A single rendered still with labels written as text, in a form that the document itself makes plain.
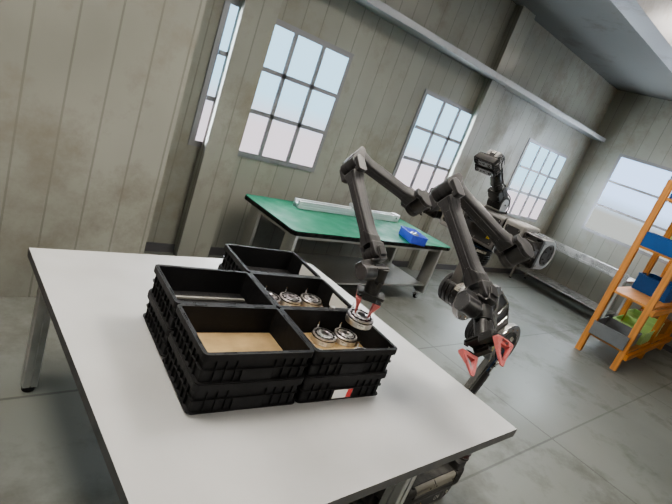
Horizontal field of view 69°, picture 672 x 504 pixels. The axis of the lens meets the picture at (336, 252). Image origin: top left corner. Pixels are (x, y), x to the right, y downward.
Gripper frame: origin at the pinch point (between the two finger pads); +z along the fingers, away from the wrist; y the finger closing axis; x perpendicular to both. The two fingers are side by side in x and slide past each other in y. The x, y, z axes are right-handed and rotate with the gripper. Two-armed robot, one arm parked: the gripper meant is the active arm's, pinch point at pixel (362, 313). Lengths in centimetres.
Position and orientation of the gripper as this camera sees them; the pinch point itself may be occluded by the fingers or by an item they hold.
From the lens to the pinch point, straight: 181.4
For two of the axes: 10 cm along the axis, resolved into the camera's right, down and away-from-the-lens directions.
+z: -3.5, 8.8, 3.2
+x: 0.7, -3.1, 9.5
